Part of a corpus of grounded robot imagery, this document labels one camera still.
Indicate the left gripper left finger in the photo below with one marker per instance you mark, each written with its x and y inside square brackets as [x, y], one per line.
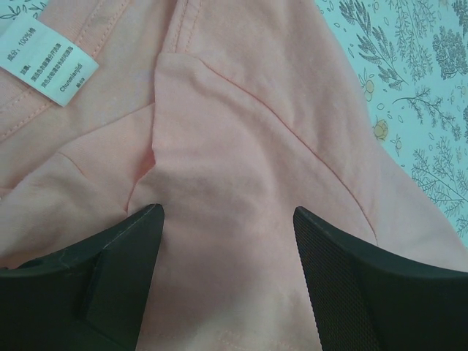
[88, 296]

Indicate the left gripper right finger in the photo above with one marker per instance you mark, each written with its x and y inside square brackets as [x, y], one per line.
[366, 298]

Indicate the salmon pink t-shirt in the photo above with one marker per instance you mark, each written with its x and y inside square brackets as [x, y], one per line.
[230, 114]

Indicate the floral patterned table mat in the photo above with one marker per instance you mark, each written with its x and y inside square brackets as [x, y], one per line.
[404, 54]

